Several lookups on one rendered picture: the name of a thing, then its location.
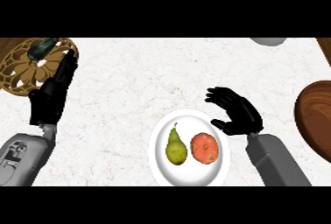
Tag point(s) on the tan carved wooden trivet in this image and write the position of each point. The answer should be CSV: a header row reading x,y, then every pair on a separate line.
x,y
25,70

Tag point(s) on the orange round fruit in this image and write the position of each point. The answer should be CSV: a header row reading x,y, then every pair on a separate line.
x,y
204,148

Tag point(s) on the dark green vegetable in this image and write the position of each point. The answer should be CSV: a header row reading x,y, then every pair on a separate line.
x,y
42,49

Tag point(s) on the pale grey round object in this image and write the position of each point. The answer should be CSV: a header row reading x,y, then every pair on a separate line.
x,y
269,41

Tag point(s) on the brown wooden bowl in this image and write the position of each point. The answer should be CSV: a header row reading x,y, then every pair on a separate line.
x,y
317,119

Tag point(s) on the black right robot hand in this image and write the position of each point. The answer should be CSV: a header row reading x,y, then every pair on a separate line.
x,y
240,113

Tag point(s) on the white plate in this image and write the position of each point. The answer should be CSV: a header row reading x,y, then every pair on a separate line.
x,y
190,175

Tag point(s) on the brown wooden board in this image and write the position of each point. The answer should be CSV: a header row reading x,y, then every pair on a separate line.
x,y
325,49

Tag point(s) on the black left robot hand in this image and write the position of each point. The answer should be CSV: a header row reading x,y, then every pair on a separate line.
x,y
48,102

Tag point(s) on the green pear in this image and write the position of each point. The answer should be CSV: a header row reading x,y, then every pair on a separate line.
x,y
176,148

